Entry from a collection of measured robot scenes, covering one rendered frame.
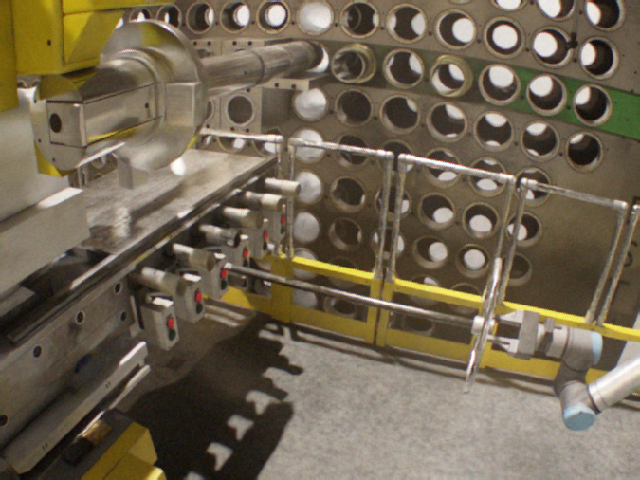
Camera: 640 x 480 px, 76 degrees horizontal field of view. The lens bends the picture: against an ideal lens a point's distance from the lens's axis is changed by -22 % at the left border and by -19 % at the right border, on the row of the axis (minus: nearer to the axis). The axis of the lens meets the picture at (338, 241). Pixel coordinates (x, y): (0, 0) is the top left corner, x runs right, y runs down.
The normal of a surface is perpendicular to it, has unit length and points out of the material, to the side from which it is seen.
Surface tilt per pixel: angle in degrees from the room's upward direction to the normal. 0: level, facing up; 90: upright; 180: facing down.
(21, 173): 68
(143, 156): 90
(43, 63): 90
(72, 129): 90
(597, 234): 90
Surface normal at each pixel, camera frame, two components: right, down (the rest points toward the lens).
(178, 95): -0.33, 0.40
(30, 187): 0.89, -0.15
